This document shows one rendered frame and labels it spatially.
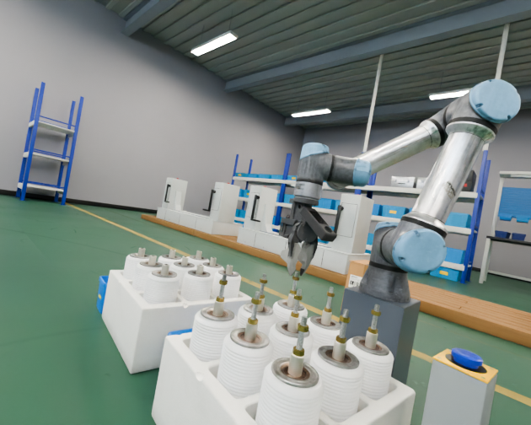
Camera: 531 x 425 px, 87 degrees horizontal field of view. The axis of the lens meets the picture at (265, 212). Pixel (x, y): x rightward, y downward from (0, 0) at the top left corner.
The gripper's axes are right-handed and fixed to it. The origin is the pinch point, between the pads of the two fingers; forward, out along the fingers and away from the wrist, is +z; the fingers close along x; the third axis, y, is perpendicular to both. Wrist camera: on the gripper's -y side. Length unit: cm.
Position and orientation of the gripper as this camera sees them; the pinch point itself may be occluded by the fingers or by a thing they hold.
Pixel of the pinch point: (298, 271)
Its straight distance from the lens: 79.2
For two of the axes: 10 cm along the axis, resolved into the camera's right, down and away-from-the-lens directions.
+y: -5.6, -1.0, 8.2
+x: -8.1, -1.5, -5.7
